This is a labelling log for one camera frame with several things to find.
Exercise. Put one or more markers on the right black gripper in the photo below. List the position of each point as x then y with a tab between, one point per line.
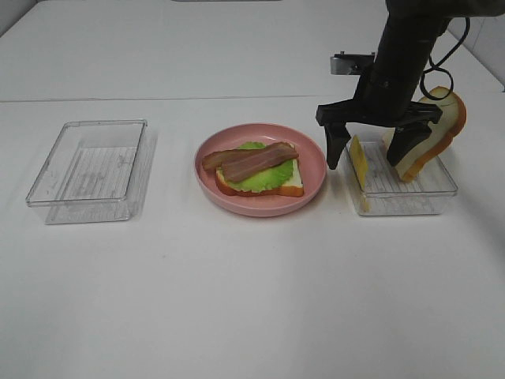
378	101

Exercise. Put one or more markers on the yellow cheese slice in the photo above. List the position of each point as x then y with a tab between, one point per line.
358	176

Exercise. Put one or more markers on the bread slice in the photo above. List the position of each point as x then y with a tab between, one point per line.
283	180
451	123

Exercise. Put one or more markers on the green lettuce leaf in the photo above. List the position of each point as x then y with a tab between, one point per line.
277	174

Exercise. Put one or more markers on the reddish bacon strip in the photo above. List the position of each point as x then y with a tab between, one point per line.
252	161

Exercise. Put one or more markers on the brown bacon strip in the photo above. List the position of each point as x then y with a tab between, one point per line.
216	159

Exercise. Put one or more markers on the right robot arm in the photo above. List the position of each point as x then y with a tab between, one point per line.
411	31

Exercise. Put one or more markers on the right clear plastic tray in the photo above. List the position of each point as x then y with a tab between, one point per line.
428	194

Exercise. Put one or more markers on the clear plastic tray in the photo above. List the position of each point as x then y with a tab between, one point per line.
95	172
428	194

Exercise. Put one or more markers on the pink round plate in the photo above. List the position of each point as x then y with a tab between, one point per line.
312	166

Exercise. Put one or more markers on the left clear plastic tray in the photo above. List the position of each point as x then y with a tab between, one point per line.
95	172

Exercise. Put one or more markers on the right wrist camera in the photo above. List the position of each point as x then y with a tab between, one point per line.
350	64

